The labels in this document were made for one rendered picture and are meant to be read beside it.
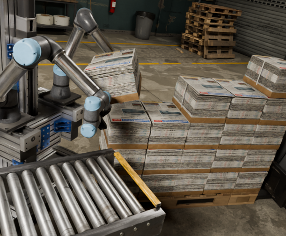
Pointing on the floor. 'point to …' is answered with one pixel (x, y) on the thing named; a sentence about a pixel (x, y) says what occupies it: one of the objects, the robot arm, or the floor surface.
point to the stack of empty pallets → (208, 11)
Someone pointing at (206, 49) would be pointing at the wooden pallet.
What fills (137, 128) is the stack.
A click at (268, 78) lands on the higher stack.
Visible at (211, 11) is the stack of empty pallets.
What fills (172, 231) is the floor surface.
